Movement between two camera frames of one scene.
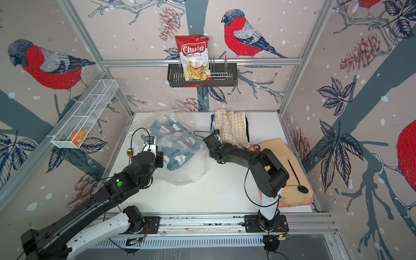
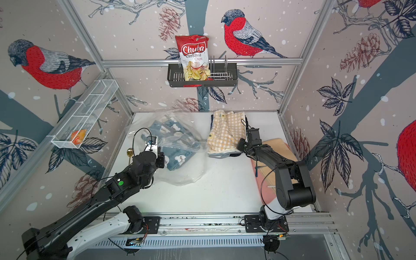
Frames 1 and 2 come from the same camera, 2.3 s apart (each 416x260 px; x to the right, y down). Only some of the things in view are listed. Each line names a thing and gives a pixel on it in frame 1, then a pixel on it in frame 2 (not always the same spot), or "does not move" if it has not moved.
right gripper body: (212, 155) → (244, 146)
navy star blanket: (213, 122) does not move
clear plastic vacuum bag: (177, 135) does not move
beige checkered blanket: (232, 128) does not move
